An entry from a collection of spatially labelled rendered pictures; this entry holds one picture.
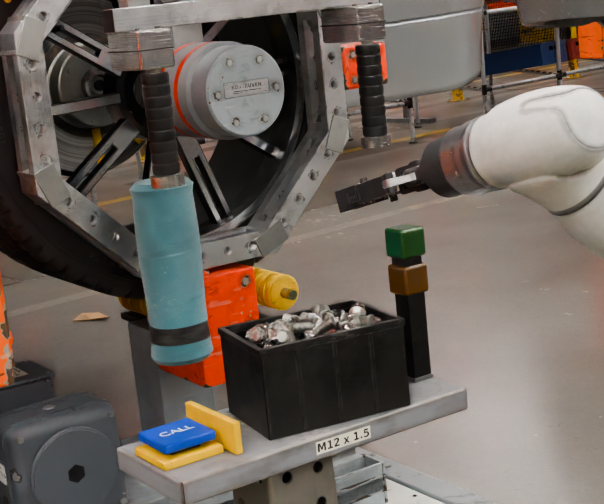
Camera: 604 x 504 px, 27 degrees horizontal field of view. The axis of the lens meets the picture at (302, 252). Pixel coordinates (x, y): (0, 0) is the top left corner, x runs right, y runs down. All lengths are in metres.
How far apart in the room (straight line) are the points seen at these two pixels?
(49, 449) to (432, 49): 1.23
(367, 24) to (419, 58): 0.84
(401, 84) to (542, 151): 1.23
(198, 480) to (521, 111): 0.55
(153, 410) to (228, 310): 0.28
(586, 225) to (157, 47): 0.57
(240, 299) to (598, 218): 0.68
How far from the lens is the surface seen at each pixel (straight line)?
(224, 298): 1.93
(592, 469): 2.58
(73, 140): 2.34
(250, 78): 1.77
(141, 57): 1.60
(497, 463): 2.62
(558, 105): 1.38
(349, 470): 2.24
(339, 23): 1.81
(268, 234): 1.96
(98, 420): 1.91
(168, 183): 1.62
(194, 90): 1.76
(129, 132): 1.96
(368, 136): 1.80
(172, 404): 2.10
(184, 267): 1.75
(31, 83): 1.78
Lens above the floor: 0.98
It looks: 12 degrees down
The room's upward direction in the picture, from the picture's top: 6 degrees counter-clockwise
